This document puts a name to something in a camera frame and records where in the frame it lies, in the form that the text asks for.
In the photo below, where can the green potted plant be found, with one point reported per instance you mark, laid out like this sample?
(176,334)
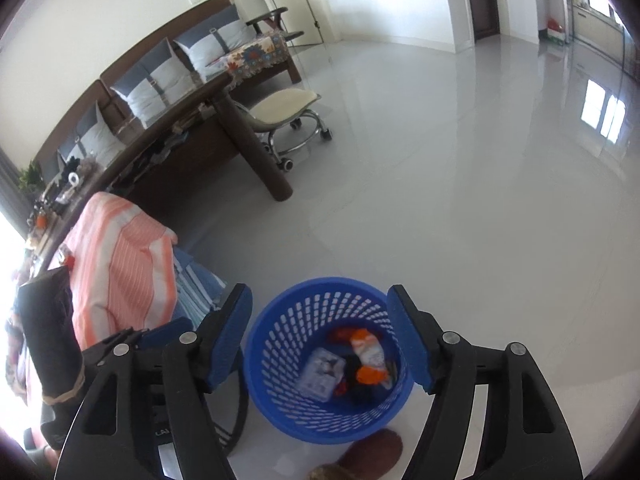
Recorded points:
(31,177)

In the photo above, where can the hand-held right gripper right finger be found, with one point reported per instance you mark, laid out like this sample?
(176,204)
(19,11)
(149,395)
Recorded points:
(410,345)

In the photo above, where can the dark glass-topped coffee table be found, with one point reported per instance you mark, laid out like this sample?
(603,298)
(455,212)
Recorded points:
(255,160)

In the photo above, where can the dark brown door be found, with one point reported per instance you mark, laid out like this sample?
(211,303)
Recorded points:
(482,0)

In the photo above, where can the red wrapper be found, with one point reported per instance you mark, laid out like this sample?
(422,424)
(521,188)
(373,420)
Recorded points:
(344,335)

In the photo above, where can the floral sofa cover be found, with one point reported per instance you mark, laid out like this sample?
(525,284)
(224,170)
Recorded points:
(250,60)

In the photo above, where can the blue plastic basket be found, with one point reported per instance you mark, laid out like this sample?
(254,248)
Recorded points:
(280,410)

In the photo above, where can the blue grey pillow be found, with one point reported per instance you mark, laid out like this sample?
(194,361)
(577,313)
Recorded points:
(215,40)
(150,85)
(95,135)

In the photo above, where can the glass tray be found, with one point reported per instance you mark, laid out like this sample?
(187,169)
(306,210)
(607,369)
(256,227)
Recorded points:
(82,175)

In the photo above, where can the red cardboard box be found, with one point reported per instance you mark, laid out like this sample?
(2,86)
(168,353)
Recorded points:
(555,32)

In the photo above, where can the black wrapper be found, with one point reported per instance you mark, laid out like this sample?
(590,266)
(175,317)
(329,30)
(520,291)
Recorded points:
(360,380)

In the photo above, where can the dark wooden sofa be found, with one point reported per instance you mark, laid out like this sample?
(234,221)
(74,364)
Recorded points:
(150,25)

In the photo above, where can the person's left forearm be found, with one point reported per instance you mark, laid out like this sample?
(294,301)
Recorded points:
(50,330)

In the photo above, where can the orange striped tablecloth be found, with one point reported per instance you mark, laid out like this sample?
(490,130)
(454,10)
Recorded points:
(120,260)

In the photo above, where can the cream rolling stool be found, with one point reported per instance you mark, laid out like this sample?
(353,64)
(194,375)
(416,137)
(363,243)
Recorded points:
(282,105)

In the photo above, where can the blue striped cloth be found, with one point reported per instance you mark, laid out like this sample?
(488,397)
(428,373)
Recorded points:
(197,285)

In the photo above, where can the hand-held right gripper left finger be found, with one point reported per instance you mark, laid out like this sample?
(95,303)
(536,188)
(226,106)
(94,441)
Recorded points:
(230,340)

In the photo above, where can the maroon fur-trimmed slipper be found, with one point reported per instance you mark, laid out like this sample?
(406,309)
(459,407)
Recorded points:
(370,452)

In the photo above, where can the white tape roll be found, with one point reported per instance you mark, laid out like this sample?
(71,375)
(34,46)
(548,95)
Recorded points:
(73,178)

